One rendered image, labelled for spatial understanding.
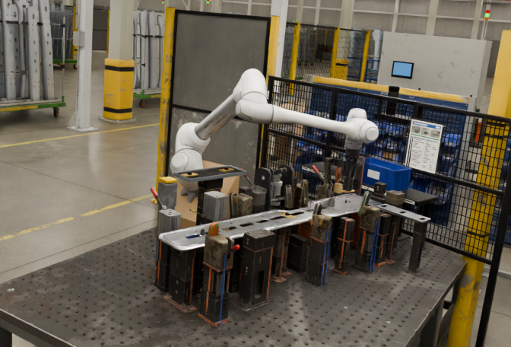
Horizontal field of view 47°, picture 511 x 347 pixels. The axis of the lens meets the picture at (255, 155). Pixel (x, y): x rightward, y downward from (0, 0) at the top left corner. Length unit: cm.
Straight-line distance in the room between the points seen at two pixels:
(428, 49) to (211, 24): 487
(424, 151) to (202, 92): 273
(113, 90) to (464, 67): 585
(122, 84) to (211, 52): 513
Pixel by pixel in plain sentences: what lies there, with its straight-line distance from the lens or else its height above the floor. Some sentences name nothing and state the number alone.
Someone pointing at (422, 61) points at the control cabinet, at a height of 159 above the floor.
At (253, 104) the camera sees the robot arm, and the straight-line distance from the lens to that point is 296.
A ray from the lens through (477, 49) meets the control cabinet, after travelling 955.
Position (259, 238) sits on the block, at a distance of 250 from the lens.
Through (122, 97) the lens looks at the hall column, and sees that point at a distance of 1062.
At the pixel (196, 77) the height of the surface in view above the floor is 136.
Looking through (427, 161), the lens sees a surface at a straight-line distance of 357.
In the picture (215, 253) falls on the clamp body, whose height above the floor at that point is 100.
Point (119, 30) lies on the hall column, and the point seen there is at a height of 160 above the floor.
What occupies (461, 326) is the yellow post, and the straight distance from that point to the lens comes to 374.
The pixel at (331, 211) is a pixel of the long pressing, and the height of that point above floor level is 100.
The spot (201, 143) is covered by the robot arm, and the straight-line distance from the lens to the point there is 338.
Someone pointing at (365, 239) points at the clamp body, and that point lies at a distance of 313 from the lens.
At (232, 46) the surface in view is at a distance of 548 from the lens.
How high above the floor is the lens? 190
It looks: 12 degrees down
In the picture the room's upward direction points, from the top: 5 degrees clockwise
